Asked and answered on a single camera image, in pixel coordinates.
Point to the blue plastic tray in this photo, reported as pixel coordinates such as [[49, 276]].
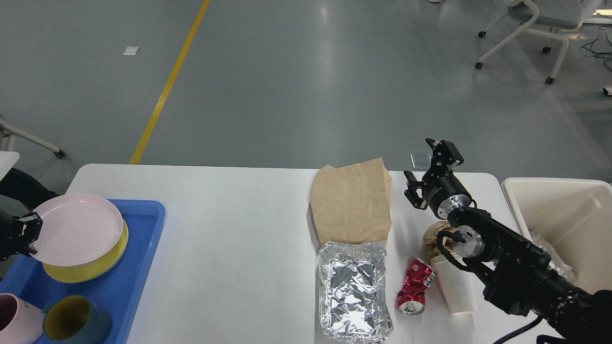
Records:
[[118, 291]]

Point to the silver floor socket plate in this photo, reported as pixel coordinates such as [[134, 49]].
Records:
[[420, 161]]

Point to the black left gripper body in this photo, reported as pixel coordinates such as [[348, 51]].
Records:
[[6, 235]]

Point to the brown paper bag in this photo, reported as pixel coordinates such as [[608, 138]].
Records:
[[352, 204]]

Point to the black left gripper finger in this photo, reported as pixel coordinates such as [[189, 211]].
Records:
[[22, 233]]

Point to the white chair leg left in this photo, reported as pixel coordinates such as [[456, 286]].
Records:
[[9, 135]]

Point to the person leg dark trousers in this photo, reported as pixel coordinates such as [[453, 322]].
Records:
[[22, 187]]

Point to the pink mug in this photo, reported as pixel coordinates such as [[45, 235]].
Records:
[[20, 321]]

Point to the yellow plastic plate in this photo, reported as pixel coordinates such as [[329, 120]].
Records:
[[93, 269]]

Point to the white office chair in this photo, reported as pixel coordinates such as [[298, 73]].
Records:
[[544, 44]]

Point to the pink plastic plate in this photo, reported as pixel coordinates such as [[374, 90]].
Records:
[[77, 228]]

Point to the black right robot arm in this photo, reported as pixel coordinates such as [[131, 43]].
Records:
[[515, 272]]

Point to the aluminium foil tray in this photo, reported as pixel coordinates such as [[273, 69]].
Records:
[[351, 294]]

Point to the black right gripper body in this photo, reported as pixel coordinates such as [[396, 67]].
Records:
[[444, 194]]

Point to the clear plastic wrap in bin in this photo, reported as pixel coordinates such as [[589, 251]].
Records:
[[556, 263]]

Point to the crushed red soda can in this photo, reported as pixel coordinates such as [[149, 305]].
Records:
[[411, 298]]

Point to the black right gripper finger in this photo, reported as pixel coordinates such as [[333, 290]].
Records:
[[411, 193], [444, 159]]

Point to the white paper cup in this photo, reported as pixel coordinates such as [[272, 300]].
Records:
[[456, 286]]

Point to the crumpled brown paper ball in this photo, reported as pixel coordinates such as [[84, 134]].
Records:
[[429, 238]]

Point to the beige plastic bin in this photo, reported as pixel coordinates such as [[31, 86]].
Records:
[[574, 216]]

